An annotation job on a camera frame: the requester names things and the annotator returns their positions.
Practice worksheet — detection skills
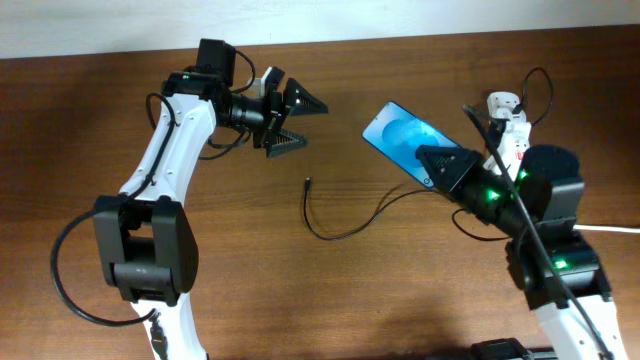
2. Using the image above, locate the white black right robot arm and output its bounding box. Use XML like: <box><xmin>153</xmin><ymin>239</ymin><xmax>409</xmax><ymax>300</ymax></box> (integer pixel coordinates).
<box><xmin>416</xmin><ymin>145</ymin><xmax>627</xmax><ymax>359</ymax></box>

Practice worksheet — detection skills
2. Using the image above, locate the white charger adapter plug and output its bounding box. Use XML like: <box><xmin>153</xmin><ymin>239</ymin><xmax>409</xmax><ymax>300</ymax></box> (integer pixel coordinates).
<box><xmin>487</xmin><ymin>91</ymin><xmax>527</xmax><ymax>123</ymax></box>

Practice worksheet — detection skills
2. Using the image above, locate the blue Samsung smartphone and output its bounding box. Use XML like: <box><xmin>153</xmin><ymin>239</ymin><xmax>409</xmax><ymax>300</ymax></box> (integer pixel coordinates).
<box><xmin>362</xmin><ymin>101</ymin><xmax>458</xmax><ymax>189</ymax></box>

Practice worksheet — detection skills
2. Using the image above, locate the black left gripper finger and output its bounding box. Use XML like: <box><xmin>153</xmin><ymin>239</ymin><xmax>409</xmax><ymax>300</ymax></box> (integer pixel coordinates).
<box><xmin>283</xmin><ymin>78</ymin><xmax>329</xmax><ymax>116</ymax></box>
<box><xmin>265</xmin><ymin>129</ymin><xmax>308</xmax><ymax>158</ymax></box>

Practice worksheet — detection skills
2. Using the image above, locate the white power strip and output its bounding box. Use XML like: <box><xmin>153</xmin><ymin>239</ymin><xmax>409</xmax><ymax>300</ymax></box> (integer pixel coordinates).
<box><xmin>490</xmin><ymin>104</ymin><xmax>532</xmax><ymax>181</ymax></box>

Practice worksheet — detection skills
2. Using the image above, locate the white power strip cord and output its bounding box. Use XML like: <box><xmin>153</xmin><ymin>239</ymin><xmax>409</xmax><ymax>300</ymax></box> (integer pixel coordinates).
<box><xmin>572</xmin><ymin>223</ymin><xmax>640</xmax><ymax>235</ymax></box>

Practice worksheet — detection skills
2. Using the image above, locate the thin black charger cable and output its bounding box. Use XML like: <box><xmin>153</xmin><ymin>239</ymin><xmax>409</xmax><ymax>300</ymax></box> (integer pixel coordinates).
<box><xmin>302</xmin><ymin>177</ymin><xmax>441</xmax><ymax>242</ymax></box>

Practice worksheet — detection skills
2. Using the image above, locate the black base bracket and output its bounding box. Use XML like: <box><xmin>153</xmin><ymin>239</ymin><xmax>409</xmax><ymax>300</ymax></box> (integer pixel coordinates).
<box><xmin>470</xmin><ymin>338</ymin><xmax>533</xmax><ymax>360</ymax></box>

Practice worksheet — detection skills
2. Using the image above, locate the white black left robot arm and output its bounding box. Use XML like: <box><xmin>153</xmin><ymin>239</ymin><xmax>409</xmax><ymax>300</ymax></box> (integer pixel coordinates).
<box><xmin>94</xmin><ymin>68</ymin><xmax>328</xmax><ymax>359</ymax></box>

